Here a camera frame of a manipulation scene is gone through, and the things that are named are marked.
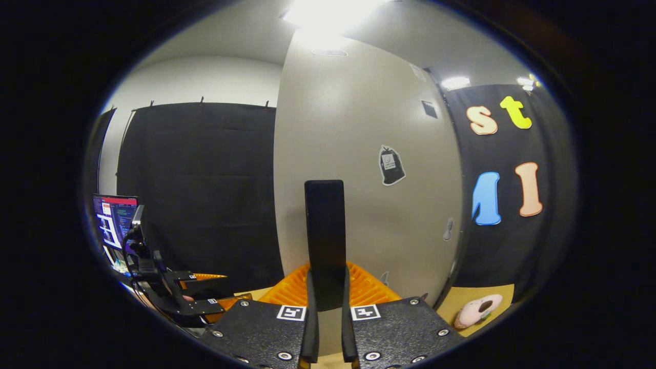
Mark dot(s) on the ceiling light panel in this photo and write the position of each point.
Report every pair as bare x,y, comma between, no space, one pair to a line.
456,82
330,13
528,82

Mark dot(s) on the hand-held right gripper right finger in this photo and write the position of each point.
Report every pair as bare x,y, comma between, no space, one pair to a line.
348,328

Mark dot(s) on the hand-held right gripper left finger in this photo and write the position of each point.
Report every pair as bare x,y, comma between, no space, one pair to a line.
311,328

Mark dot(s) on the open laptop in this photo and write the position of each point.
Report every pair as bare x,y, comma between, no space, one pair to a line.
115,220

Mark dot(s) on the black backdrop cloth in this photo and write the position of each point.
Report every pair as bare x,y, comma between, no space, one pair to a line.
205,195

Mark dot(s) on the grey cabinet door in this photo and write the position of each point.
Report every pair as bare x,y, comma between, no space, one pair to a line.
369,220

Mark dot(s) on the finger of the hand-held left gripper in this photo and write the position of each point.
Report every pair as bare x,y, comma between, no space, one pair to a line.
230,302
205,279

